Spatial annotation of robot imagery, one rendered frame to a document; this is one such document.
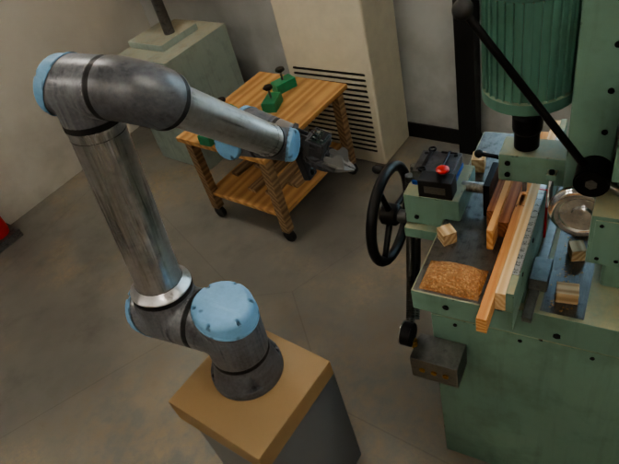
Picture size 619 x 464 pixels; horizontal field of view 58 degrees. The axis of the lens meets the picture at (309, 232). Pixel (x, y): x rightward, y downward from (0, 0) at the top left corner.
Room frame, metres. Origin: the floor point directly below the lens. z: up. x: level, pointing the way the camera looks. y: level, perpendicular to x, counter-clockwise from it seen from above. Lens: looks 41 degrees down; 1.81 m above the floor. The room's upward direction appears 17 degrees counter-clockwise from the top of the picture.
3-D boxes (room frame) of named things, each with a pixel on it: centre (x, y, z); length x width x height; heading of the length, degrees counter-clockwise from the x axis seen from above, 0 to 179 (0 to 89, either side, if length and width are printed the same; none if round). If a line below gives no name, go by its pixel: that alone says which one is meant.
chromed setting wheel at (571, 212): (0.73, -0.52, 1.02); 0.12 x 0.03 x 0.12; 52
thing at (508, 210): (0.93, -0.48, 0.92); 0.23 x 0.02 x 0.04; 142
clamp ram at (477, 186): (0.97, -0.41, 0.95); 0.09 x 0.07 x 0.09; 142
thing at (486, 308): (0.86, -0.45, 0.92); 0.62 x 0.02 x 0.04; 142
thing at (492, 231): (0.90, -0.43, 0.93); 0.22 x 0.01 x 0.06; 142
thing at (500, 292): (0.89, -0.50, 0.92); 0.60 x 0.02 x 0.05; 142
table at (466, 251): (0.97, -0.40, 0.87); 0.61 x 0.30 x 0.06; 142
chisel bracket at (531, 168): (0.90, -0.51, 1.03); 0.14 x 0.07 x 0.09; 52
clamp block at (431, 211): (1.02, -0.33, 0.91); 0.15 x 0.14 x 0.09; 142
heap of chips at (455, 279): (0.76, -0.26, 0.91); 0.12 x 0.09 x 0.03; 52
